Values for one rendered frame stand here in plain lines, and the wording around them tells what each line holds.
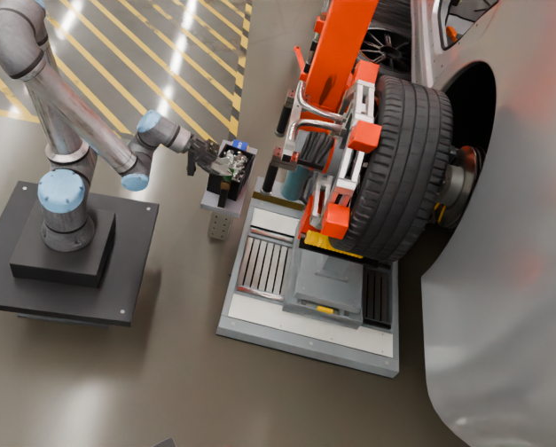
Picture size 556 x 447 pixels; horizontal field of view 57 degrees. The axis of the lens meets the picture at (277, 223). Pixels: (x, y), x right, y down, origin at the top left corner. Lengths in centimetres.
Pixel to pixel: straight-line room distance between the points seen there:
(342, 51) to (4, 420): 191
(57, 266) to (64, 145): 44
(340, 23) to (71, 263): 138
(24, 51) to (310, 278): 144
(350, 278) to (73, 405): 127
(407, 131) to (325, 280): 92
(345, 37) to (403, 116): 59
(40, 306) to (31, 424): 44
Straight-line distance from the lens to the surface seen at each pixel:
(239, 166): 217
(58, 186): 191
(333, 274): 235
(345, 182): 165
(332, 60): 221
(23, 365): 229
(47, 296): 207
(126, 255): 215
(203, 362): 227
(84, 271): 201
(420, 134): 167
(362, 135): 157
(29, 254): 208
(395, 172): 162
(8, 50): 158
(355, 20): 213
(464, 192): 195
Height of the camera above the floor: 206
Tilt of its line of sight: 48 degrees down
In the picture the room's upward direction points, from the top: 20 degrees clockwise
